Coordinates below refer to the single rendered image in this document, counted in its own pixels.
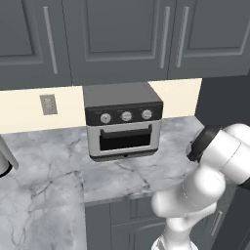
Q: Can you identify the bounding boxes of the grey wall socket plate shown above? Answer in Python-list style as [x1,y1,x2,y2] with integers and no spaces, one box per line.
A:
[39,94,59,116]

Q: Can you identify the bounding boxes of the grey toaster oven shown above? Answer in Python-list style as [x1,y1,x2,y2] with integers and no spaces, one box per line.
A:
[82,81,164,163]

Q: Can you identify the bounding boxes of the silver base cupboard handle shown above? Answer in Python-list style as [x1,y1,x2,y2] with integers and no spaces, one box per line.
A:
[210,210,225,237]

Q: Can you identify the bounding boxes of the grey wall cupboard door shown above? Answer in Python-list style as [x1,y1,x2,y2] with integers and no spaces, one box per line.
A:
[62,0,178,87]
[167,0,250,80]
[0,0,73,91]

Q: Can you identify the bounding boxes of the dark grey fridge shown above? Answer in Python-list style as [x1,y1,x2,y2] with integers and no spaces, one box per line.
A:
[194,75,250,250]

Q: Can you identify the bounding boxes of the grey base cupboard door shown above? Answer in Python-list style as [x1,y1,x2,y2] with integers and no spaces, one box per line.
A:
[109,194,169,250]
[191,182,237,250]

